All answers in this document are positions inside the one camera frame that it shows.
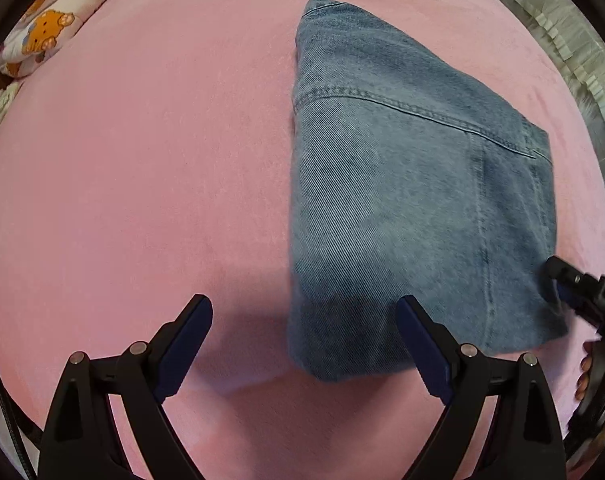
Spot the pink bed blanket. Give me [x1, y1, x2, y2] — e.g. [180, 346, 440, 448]
[0, 0, 605, 479]

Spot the black cable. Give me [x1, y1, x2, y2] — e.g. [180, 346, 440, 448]
[0, 339, 43, 480]

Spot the bear print folded quilt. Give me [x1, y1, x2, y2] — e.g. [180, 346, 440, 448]
[0, 0, 106, 79]

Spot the right hand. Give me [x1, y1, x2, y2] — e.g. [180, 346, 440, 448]
[575, 340, 596, 401]

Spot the lace covered side furniture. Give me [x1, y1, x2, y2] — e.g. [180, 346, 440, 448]
[496, 0, 605, 231]

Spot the blue denim jacket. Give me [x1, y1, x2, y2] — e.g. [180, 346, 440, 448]
[287, 0, 568, 382]

